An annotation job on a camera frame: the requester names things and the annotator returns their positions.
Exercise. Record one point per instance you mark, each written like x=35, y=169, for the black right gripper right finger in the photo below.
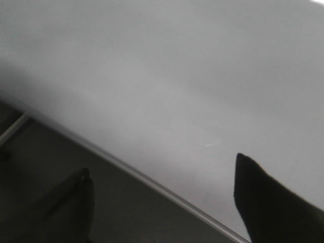
x=271, y=212

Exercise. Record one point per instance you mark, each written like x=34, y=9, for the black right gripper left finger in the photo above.
x=65, y=214

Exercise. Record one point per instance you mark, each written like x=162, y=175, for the whiteboard stand leg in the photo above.
x=13, y=128

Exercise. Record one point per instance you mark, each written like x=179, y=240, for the white whiteboard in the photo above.
x=172, y=91

